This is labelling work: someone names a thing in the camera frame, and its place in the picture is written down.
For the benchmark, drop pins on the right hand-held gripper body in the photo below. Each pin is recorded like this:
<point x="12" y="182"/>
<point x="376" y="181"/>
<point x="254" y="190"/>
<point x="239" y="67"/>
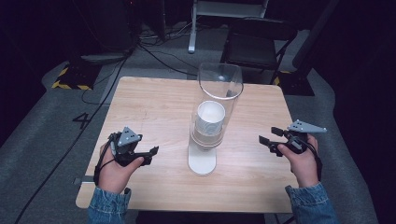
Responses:
<point x="303" y="127"/>

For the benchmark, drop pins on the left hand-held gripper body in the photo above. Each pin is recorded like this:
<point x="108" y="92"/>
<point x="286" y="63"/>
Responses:
<point x="127" y="138"/>

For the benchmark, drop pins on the clear tube cup dispenser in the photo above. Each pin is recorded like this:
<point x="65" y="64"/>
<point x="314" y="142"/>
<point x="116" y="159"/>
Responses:
<point x="202" y="158"/>

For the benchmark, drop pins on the white paper cup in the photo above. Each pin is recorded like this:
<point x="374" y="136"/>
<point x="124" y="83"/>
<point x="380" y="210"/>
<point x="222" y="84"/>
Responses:
<point x="211" y="116"/>

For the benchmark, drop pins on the person's left hand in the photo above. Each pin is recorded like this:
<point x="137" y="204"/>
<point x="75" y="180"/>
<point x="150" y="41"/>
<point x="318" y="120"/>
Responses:
<point x="115" y="172"/>

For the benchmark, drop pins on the person's right hand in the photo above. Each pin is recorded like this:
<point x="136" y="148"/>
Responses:
<point x="301" y="165"/>

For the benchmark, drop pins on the black stand base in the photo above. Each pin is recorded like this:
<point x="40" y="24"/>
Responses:
<point x="295" y="84"/>

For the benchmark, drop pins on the black base with yellow stripes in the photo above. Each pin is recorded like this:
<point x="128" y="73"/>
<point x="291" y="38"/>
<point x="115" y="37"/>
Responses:
<point x="74" y="77"/>

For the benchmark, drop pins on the black folding chair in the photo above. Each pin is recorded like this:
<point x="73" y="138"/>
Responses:
<point x="253" y="46"/>

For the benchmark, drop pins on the dark slanted stand pole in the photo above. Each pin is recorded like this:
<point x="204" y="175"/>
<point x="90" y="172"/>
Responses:
<point x="314" y="34"/>

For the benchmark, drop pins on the white metal stand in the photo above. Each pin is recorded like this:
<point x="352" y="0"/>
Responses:
<point x="193" y="31"/>

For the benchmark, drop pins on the grey table bracket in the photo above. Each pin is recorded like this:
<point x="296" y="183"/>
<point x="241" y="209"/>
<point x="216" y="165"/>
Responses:
<point x="83" y="180"/>

